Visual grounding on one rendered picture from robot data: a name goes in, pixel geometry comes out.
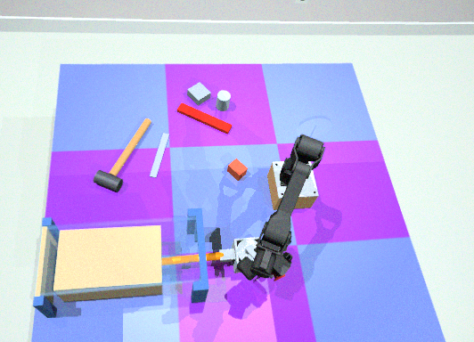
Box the red flat bar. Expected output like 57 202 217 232
177 103 232 134

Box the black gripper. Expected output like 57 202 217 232
237 247 260 281

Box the mallet with grey head and wooden handle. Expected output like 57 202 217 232
93 118 151 192

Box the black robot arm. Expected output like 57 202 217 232
250 134 325 278

